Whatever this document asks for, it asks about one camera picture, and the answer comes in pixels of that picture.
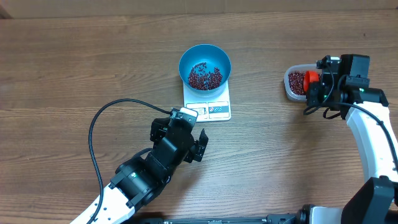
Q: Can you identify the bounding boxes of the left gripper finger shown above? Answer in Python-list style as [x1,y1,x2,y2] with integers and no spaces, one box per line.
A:
[184,129,208,162]
[150,118,170,142]

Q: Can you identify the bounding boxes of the red scoop with blue handle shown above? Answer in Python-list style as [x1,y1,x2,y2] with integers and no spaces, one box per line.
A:
[303,70,320,93]

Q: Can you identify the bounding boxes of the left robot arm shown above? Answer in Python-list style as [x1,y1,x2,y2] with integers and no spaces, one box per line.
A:
[72,113,208,224]

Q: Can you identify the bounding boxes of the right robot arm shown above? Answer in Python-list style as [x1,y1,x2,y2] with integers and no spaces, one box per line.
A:
[284,54,397,223]

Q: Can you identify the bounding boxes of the white digital kitchen scale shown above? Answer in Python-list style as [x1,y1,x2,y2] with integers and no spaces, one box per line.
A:
[183,81,231,123]

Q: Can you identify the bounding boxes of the red beans in bowl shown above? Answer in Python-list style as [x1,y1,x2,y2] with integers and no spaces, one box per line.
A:
[188,62,223,91]

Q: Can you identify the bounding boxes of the blue bowl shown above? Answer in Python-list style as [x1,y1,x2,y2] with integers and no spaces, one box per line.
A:
[178,44,232,95]

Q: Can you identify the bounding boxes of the clear plastic container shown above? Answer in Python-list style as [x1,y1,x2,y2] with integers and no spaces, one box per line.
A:
[284,63,322,103]

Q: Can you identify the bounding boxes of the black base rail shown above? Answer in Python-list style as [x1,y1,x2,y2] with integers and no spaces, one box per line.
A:
[124,214,297,224]

